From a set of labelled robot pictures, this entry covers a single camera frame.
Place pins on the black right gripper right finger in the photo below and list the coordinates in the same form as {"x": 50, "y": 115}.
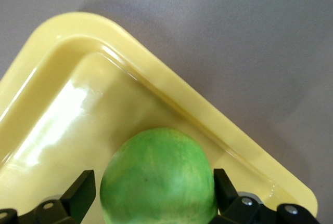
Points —
{"x": 226, "y": 198}

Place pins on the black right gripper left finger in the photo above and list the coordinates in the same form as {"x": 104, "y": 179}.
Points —
{"x": 75, "y": 200}

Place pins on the green apple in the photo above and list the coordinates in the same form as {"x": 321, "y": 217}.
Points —
{"x": 158, "y": 179}

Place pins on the yellow plastic tray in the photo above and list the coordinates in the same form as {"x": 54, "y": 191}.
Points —
{"x": 91, "y": 104}

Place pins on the brown table mat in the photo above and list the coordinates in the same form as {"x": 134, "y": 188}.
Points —
{"x": 247, "y": 39}

